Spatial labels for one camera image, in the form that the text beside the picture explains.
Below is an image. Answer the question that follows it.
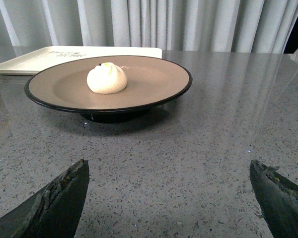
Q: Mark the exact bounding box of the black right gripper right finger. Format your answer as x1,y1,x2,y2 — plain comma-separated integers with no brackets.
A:
250,160,298,238

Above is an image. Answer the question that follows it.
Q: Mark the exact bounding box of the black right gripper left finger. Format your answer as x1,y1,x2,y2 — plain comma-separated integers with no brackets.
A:
0,160,89,238

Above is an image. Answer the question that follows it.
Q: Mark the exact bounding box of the tan plate with black rim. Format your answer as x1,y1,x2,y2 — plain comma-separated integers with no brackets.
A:
24,56,192,123

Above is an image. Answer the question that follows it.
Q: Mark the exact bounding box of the white steamed bun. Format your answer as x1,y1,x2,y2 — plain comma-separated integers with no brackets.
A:
86,62,128,94

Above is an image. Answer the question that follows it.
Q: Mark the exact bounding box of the cream rectangular tray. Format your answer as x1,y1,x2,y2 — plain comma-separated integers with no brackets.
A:
0,46,162,75

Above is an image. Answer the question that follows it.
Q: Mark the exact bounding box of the grey pleated curtain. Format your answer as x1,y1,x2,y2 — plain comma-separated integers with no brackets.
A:
0,0,298,54

